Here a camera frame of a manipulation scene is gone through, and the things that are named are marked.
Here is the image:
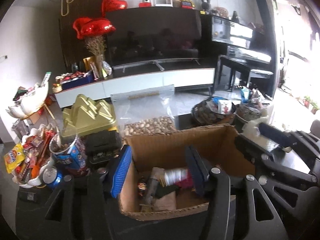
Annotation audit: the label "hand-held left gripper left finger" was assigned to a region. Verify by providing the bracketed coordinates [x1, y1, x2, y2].
[37, 144, 133, 240]

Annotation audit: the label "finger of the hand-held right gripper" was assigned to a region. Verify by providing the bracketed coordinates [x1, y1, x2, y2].
[234, 134, 320, 214]
[259, 123, 320, 155]

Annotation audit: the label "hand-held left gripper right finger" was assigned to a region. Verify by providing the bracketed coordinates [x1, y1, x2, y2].
[184, 144, 290, 240]

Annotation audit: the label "brown cardboard box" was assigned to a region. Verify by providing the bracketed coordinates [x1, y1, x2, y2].
[117, 124, 255, 222]

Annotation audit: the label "round basket of snacks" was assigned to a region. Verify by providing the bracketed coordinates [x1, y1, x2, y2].
[236, 102, 265, 123]

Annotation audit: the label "pile of assorted snacks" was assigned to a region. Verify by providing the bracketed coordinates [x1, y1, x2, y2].
[15, 126, 57, 184]

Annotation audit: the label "white plush sheep toy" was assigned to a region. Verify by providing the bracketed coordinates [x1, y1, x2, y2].
[244, 105, 275, 145]

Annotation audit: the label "grey snack packet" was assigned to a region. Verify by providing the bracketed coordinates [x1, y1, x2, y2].
[144, 171, 160, 207]

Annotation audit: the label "black tin box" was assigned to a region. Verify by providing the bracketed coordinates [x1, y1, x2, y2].
[85, 130, 123, 164]

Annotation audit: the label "dark green snack packet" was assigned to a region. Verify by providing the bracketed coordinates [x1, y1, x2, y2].
[156, 186, 179, 198]

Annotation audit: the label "potted plants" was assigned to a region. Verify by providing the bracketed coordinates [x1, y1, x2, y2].
[302, 95, 320, 114]

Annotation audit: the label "blue candy tub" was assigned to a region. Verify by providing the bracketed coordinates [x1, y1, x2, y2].
[49, 134, 88, 172]

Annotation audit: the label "clear zip bag of pistachios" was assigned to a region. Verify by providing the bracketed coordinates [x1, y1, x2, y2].
[110, 84, 178, 138]

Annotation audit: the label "dark basket of nuts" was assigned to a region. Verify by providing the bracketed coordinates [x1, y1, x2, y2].
[191, 96, 237, 125]

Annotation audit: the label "black piano bench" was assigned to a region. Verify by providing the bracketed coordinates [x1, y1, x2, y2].
[246, 69, 274, 92]

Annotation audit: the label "gold mountain-shaped box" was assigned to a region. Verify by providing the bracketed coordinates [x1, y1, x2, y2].
[62, 94, 118, 137]

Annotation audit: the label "blue soda can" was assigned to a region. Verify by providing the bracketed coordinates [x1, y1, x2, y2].
[42, 166, 64, 190]

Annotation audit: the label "white television cabinet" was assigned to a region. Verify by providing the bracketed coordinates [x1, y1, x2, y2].
[54, 67, 216, 108]

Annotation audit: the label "blue tray of chocolates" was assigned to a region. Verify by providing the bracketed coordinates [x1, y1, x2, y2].
[61, 71, 94, 90]

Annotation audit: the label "silver foil bag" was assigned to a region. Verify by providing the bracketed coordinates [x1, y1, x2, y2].
[102, 61, 113, 77]

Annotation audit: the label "black upright piano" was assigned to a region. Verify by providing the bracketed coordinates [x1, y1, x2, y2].
[211, 15, 273, 93]

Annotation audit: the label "yellow snack packet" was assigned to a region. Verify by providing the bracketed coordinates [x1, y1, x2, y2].
[4, 144, 25, 174]

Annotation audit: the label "white shell tiered stand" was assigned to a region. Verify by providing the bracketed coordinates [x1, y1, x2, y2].
[5, 82, 59, 189]

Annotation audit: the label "dried flower bouquet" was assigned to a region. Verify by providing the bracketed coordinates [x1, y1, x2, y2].
[85, 35, 107, 79]

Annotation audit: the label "brown plush bear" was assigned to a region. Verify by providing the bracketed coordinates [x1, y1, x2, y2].
[215, 6, 229, 18]

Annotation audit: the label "black television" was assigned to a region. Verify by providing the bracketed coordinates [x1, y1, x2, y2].
[105, 7, 203, 72]

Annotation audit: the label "ruffled red heart balloon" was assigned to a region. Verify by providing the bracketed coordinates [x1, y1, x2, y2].
[73, 17, 116, 39]

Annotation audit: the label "smooth red heart balloon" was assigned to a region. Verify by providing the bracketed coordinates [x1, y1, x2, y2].
[101, 0, 128, 18]

